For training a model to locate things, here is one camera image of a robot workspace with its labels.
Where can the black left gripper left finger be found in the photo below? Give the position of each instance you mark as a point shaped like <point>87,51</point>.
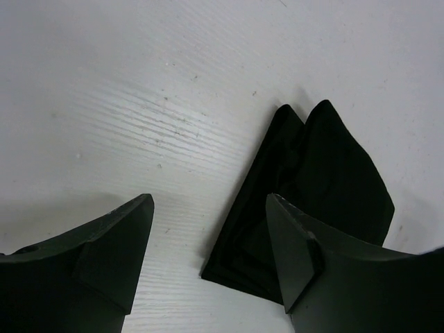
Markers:
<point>83,280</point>

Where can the black tank top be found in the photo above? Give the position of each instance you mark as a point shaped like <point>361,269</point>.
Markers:
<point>319,167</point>

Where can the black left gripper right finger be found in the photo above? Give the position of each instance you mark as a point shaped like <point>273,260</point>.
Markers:
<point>333,282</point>

